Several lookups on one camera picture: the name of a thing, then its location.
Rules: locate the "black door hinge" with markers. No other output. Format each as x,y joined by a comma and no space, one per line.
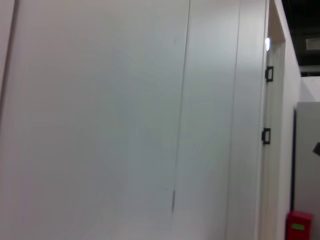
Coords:
269,73
266,136

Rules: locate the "white door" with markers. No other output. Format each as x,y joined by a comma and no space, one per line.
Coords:
273,130

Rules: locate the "small bright white lamp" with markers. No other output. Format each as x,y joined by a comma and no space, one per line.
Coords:
267,44

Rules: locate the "grey metal cabinet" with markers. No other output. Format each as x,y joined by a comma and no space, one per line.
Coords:
308,155

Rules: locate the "grey ceiling vent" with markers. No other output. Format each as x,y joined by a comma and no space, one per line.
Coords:
313,44

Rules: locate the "red box with green label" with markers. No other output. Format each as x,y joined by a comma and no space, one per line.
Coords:
298,226

